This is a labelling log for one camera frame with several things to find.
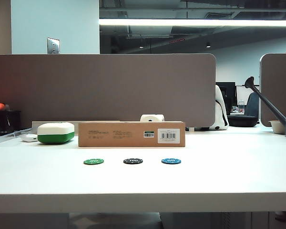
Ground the dark blue office chair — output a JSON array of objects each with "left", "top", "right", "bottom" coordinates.
[{"left": 245, "top": 92, "right": 260, "bottom": 117}]

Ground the blue poker chip 50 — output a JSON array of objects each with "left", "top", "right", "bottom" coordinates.
[{"left": 161, "top": 157, "right": 183, "bottom": 165}]

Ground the white and black plush toy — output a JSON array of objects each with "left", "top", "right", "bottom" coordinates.
[{"left": 209, "top": 84, "right": 229, "bottom": 131}]

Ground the ceiling light strip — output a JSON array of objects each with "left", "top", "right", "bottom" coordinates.
[{"left": 99, "top": 18, "right": 286, "bottom": 27}]

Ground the black poker chip 100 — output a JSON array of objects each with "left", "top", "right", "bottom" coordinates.
[{"left": 123, "top": 157, "right": 144, "bottom": 165}]

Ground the white tape roll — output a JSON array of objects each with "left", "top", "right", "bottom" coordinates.
[{"left": 140, "top": 114, "right": 165, "bottom": 123}]

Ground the brown cardboard box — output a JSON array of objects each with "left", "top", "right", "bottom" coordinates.
[{"left": 78, "top": 121, "right": 186, "bottom": 147}]

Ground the white paper bowl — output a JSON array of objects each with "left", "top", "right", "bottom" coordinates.
[{"left": 268, "top": 120, "right": 286, "bottom": 135}]

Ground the black container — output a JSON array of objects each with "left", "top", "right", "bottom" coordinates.
[{"left": 0, "top": 110, "right": 22, "bottom": 136}]

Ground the small white earbuds case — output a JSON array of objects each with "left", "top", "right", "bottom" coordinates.
[{"left": 20, "top": 133, "right": 38, "bottom": 143}]

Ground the clear acrylic tray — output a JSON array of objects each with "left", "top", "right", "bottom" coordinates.
[{"left": 0, "top": 127, "right": 33, "bottom": 144}]

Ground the black round cushion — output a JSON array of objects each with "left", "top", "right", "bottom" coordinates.
[{"left": 227, "top": 115, "right": 258, "bottom": 127}]

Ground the green poker chip 20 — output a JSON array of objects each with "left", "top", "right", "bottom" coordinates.
[{"left": 83, "top": 158, "right": 105, "bottom": 166}]

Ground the narrow grey desk partition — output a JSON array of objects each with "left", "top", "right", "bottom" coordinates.
[{"left": 259, "top": 52, "right": 286, "bottom": 127}]

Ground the wide grey desk partition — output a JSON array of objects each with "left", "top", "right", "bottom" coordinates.
[{"left": 0, "top": 53, "right": 217, "bottom": 129}]

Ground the white and green lidded case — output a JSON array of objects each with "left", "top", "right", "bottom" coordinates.
[{"left": 37, "top": 122, "right": 75, "bottom": 145}]

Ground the black computer monitor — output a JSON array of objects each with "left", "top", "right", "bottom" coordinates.
[{"left": 215, "top": 82, "right": 236, "bottom": 115}]

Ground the metal wall switch plate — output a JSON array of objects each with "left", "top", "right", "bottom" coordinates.
[{"left": 47, "top": 37, "right": 60, "bottom": 54}]

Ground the monitor with white screen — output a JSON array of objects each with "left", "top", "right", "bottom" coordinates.
[{"left": 235, "top": 85, "right": 260, "bottom": 113}]

